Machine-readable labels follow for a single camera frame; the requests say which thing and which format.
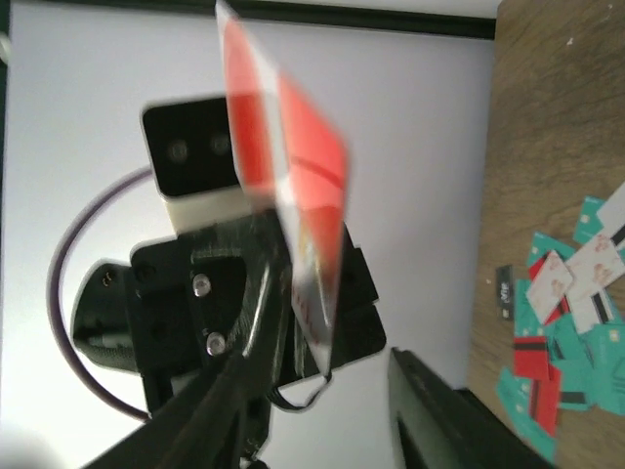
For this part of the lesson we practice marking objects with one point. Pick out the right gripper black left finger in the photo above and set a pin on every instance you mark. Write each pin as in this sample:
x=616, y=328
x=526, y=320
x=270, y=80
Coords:
x=205, y=426

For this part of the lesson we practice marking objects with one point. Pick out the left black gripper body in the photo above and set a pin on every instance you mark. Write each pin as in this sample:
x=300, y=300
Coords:
x=182, y=304

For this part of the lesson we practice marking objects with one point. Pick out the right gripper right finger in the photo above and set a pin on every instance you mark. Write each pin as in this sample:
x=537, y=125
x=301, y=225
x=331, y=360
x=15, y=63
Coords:
x=435, y=426

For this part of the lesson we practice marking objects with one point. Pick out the red card black stripe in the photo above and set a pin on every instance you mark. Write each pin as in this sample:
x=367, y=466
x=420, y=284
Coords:
x=531, y=357

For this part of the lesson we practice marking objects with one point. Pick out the black membership card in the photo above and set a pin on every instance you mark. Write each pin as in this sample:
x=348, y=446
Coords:
x=505, y=291

